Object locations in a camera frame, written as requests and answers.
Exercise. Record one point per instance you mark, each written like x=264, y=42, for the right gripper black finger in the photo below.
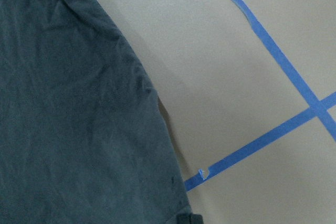
x=190, y=219

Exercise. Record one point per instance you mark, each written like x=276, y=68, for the black graphic t-shirt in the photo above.
x=82, y=136

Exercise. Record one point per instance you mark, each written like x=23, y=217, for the brown paper table cover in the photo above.
x=220, y=89

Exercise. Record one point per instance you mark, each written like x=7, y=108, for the blue tape line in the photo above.
x=319, y=109

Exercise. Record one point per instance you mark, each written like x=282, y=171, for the blue tape line crosswise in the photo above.
x=250, y=148

